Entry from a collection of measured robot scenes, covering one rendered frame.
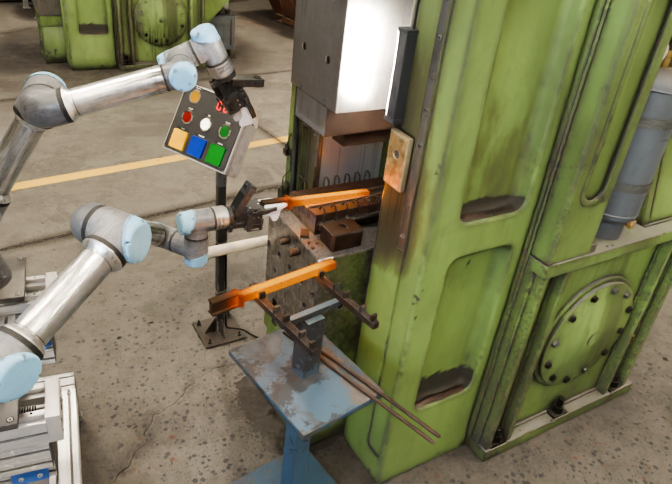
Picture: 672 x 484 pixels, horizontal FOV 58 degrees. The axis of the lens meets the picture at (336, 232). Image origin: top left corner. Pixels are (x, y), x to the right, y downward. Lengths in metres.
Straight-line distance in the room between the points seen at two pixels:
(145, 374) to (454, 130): 1.81
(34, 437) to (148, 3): 5.40
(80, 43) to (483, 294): 5.28
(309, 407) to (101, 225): 0.75
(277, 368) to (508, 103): 1.03
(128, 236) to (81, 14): 5.24
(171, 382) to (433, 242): 1.47
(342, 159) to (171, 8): 4.61
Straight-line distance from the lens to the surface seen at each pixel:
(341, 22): 1.79
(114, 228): 1.61
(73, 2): 6.62
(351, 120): 1.95
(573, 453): 2.89
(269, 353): 1.94
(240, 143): 2.36
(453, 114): 1.63
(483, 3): 1.58
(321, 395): 1.82
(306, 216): 2.10
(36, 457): 1.80
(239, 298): 1.70
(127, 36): 6.73
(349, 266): 2.03
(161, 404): 2.74
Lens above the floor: 1.99
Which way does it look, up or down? 31 degrees down
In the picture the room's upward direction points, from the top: 7 degrees clockwise
